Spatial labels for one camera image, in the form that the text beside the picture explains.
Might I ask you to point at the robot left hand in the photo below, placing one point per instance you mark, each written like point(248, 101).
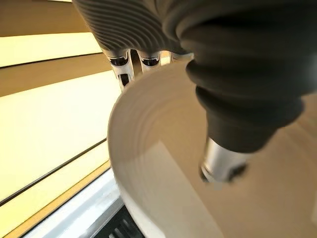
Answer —
point(237, 74)

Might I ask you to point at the dark dishwasher rack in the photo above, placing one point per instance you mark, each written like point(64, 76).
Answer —
point(121, 226)

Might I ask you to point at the white kitchen cabinet doors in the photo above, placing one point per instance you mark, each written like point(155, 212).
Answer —
point(49, 106)

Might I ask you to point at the white ceramic plate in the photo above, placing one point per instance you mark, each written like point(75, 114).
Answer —
point(178, 138)

